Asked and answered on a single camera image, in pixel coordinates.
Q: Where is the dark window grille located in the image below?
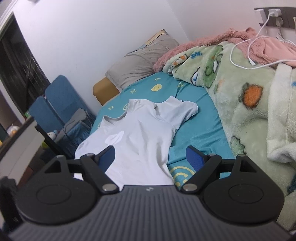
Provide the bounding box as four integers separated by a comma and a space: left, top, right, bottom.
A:
1, 16, 50, 114

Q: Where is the teal patterned bed sheet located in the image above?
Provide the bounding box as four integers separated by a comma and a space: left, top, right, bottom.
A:
91, 72, 234, 188

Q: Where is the yellow headboard cushion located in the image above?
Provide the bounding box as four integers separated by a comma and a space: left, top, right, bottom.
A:
93, 77, 120, 106

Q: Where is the grey cloth on chair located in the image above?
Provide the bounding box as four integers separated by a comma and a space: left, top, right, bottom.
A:
62, 108, 88, 133

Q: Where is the small plush toy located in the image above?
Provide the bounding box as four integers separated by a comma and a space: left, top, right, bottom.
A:
47, 130, 58, 141

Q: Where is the yellow pillow behind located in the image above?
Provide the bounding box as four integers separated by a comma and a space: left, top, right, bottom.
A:
135, 29, 168, 51

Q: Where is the wall power strip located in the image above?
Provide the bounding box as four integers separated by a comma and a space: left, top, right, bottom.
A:
254, 7, 296, 29

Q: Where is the white black-edged desk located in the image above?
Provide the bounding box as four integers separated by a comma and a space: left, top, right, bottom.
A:
1, 117, 70, 183

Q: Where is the white t-shirt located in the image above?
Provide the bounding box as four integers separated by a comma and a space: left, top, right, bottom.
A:
75, 96, 198, 188

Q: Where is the green cartoon fleece blanket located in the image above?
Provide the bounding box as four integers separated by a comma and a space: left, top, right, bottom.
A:
162, 42, 295, 230

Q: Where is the white charging cable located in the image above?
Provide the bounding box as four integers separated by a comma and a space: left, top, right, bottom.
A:
229, 9, 296, 70

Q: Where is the grey pillow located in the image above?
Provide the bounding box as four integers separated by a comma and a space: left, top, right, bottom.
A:
105, 34, 179, 91

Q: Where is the pink fluffy blanket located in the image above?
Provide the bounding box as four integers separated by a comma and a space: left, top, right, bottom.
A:
152, 27, 296, 72

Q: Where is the blue folding chair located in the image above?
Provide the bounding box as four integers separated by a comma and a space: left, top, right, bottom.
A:
28, 74, 96, 149

